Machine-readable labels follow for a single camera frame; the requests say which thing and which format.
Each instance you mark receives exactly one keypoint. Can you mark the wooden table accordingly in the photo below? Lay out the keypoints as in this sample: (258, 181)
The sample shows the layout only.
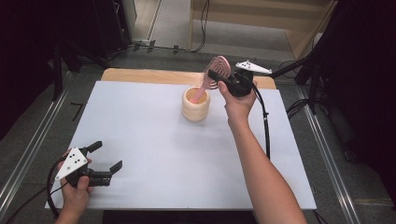
(149, 75)

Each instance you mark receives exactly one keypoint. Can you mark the person's right hand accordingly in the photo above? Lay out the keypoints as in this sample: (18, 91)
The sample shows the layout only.
(238, 109)

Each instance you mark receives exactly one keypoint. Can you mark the dark curtain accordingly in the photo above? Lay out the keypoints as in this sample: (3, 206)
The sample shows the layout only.
(367, 77)
(25, 46)

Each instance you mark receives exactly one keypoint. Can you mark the cream ribbed round container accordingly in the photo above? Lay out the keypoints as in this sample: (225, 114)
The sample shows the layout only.
(196, 113)

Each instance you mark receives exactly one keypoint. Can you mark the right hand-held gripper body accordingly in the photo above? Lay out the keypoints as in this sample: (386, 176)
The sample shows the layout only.
(241, 84)

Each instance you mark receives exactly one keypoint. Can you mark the metal floor rail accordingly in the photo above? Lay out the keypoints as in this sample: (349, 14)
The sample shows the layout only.
(31, 149)
(327, 155)

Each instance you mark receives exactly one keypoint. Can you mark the white power strip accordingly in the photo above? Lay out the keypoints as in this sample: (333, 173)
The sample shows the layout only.
(140, 41)

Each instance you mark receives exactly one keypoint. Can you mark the pink hairbrush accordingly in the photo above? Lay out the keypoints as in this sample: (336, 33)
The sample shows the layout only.
(221, 63)

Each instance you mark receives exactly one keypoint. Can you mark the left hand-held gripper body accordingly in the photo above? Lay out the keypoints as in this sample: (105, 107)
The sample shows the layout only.
(73, 163)

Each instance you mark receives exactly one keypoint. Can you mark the black metal stand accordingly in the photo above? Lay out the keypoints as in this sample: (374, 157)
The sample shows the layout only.
(57, 77)
(312, 93)

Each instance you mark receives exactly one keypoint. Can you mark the dark cabinet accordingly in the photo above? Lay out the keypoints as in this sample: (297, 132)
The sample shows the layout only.
(115, 25)

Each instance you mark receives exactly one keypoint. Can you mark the person's left hand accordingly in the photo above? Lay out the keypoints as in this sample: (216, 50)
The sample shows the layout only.
(74, 199)

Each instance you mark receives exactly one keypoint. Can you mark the light wooden cabinet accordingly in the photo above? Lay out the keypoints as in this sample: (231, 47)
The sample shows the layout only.
(249, 28)

